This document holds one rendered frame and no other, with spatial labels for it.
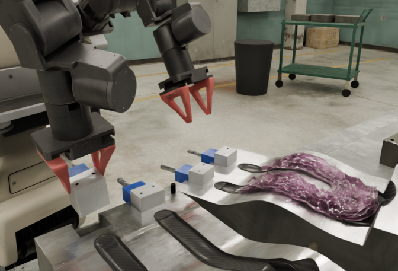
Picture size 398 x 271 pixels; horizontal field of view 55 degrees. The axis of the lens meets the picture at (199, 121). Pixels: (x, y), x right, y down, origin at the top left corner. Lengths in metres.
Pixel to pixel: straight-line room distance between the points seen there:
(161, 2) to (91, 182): 0.40
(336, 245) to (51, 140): 0.48
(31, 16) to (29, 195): 0.58
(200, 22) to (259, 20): 7.05
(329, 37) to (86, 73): 8.23
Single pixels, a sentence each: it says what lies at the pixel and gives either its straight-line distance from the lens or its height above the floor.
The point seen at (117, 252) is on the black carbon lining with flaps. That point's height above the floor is 0.88.
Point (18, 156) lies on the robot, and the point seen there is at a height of 0.89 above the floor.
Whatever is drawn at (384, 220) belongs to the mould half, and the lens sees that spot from 0.68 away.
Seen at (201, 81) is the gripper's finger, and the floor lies 1.06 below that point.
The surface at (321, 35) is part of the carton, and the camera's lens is 8.42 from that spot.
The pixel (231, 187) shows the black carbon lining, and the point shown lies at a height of 0.85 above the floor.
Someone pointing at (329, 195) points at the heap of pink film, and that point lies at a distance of 0.72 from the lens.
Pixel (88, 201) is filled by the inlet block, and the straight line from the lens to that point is 0.61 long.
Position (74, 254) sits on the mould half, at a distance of 0.61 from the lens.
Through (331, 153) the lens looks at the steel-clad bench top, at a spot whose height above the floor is 0.80.
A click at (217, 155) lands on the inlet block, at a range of 0.91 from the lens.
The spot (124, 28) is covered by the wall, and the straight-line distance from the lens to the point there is 6.30.
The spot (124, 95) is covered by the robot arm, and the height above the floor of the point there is 1.13.
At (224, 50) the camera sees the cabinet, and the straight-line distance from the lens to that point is 6.69.
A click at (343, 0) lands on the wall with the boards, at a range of 9.17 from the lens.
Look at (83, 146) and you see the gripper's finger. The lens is 0.55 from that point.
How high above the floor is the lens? 1.26
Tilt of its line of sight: 20 degrees down
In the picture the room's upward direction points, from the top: straight up
